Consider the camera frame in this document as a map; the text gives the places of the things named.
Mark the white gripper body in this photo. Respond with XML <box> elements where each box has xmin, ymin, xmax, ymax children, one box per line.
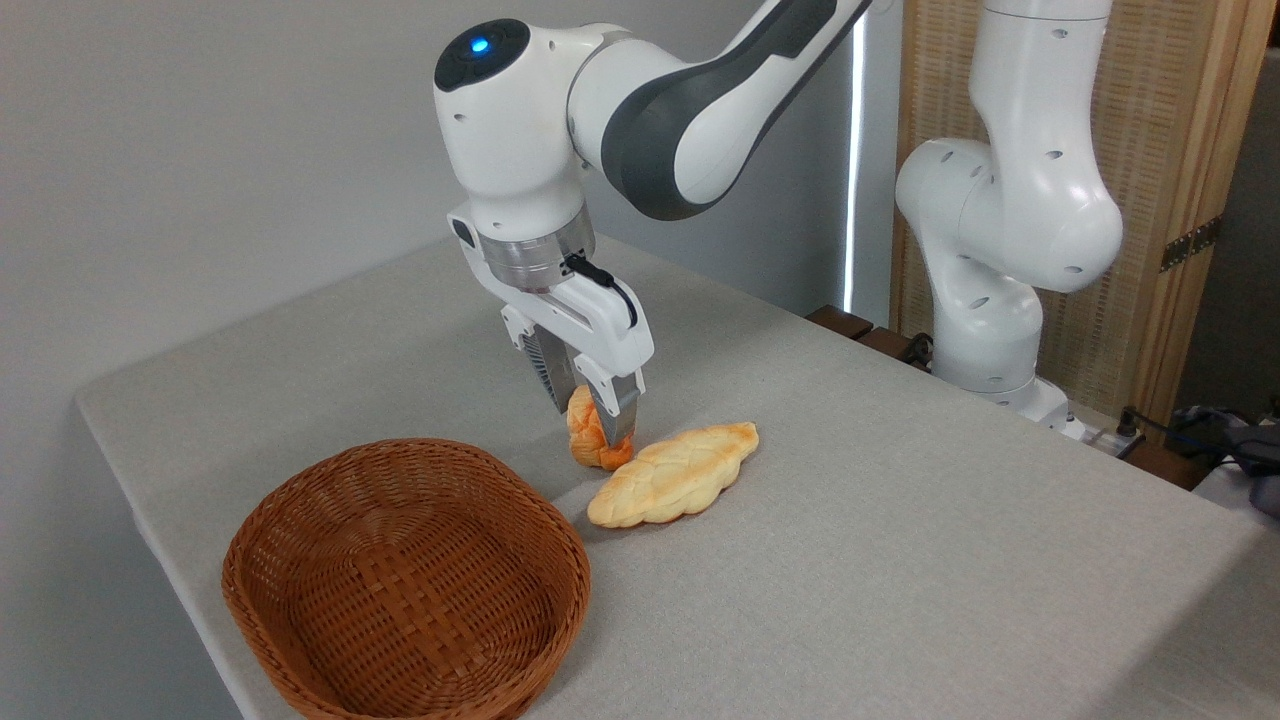
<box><xmin>499</xmin><ymin>274</ymin><xmax>657</xmax><ymax>381</ymax></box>

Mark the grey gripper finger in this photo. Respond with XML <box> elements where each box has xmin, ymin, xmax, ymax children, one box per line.
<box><xmin>518</xmin><ymin>326</ymin><xmax>580</xmax><ymax>415</ymax></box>
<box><xmin>574</xmin><ymin>354</ymin><xmax>647</xmax><ymax>448</ymax></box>

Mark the small orange croissant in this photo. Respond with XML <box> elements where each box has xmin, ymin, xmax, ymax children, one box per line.
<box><xmin>565</xmin><ymin>384</ymin><xmax>638</xmax><ymax>472</ymax></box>

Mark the long braided bread loaf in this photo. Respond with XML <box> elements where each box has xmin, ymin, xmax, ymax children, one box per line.
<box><xmin>586</xmin><ymin>421</ymin><xmax>761</xmax><ymax>530</ymax></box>

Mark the brown wicker basket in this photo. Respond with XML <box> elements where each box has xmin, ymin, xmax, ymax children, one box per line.
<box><xmin>221</xmin><ymin>437</ymin><xmax>593</xmax><ymax>720</ymax></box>

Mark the dark brown wooden slat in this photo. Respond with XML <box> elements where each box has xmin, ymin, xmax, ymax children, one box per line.
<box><xmin>857</xmin><ymin>326</ymin><xmax>933</xmax><ymax>373</ymax></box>
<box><xmin>805</xmin><ymin>304</ymin><xmax>877</xmax><ymax>342</ymax></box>

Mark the grey tablecloth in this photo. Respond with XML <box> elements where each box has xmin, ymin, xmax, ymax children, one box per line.
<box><xmin>74</xmin><ymin>233</ymin><xmax>1280</xmax><ymax>720</ymax></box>

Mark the black power plug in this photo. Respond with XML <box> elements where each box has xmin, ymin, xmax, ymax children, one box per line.
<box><xmin>1112</xmin><ymin>405</ymin><xmax>1148</xmax><ymax>461</ymax></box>

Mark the metal screen hinge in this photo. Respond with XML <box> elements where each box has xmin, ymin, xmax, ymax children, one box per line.
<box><xmin>1159</xmin><ymin>214</ymin><xmax>1224</xmax><ymax>274</ymax></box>

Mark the wooden rattan folding screen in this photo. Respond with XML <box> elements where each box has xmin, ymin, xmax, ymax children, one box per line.
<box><xmin>889</xmin><ymin>0</ymin><xmax>1280</xmax><ymax>431</ymax></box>

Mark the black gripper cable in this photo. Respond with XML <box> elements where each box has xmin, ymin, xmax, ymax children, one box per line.
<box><xmin>562</xmin><ymin>253</ymin><xmax>640</xmax><ymax>330</ymax></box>

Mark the dark cable bundle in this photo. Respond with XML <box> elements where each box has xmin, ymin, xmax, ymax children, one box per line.
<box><xmin>1163</xmin><ymin>398</ymin><xmax>1280</xmax><ymax>518</ymax></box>

